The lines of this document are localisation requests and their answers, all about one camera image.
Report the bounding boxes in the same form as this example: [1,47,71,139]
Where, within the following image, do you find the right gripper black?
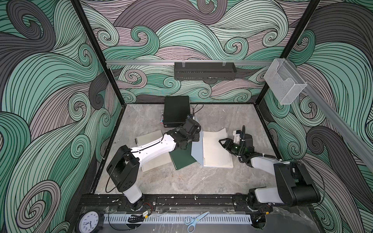
[218,137,244,156]

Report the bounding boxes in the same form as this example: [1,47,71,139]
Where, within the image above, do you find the torn lined paper page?
[203,128,228,146]

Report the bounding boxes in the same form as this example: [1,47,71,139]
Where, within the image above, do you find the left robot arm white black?
[106,118,201,211]

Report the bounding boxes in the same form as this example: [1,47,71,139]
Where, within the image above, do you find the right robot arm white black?
[219,134,321,210]

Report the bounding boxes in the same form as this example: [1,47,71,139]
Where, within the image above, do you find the black hard case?
[163,96,190,128]

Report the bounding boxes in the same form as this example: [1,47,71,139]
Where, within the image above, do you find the dark green spiral notebook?
[170,142,197,170]

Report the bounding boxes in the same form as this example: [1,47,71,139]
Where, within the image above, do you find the beige spiral notebook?
[134,130,173,172]

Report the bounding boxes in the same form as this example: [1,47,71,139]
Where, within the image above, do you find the light blue scissors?
[184,212,210,233]

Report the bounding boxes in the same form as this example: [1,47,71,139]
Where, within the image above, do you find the round analog clock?
[75,211,102,233]

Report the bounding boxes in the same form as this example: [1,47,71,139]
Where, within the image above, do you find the black wall tray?
[174,62,237,82]

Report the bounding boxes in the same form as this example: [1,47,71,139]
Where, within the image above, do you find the white slotted cable duct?
[104,214,252,225]

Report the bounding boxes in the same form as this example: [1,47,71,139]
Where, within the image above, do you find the clear plastic wall holder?
[264,58,307,105]

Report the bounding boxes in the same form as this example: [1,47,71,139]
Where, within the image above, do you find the aluminium rail back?
[106,59,273,66]

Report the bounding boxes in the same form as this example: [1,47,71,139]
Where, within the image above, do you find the aluminium rail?
[106,59,273,66]
[294,64,373,170]

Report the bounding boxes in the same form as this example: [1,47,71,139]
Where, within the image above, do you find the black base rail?
[78,193,312,213]

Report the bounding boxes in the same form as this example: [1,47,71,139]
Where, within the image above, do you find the aluminium rail right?
[294,64,373,170]

